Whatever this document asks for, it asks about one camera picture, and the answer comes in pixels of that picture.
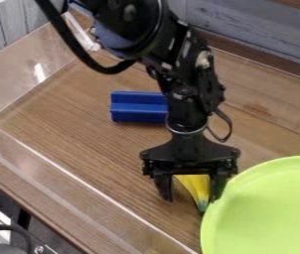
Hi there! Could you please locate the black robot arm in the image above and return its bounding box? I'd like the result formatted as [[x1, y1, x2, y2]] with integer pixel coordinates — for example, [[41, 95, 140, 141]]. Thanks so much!
[[34, 0, 239, 200]]

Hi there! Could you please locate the black cable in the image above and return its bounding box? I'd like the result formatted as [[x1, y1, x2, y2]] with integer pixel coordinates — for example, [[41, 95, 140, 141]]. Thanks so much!
[[0, 223, 34, 254]]

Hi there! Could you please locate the blue plastic block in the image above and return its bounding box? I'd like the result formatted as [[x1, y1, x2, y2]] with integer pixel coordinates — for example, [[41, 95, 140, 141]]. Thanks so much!
[[109, 91, 167, 123]]

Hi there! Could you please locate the green plate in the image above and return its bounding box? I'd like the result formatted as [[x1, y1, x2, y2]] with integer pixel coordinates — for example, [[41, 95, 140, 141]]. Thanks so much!
[[200, 156, 300, 254]]

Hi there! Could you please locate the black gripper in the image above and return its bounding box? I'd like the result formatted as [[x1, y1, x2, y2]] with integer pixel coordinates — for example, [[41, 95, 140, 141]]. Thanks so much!
[[139, 132, 239, 201]]

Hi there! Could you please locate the yellow toy banana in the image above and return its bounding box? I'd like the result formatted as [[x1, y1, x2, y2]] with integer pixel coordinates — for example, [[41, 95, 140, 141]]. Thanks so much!
[[175, 175, 211, 212]]

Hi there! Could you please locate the clear acrylic corner bracket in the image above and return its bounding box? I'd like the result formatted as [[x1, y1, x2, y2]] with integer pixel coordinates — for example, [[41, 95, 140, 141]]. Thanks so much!
[[64, 12, 100, 52]]

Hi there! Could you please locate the clear acrylic barrier wall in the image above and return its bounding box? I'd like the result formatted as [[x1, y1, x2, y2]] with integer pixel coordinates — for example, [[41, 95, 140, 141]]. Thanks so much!
[[0, 26, 200, 254]]

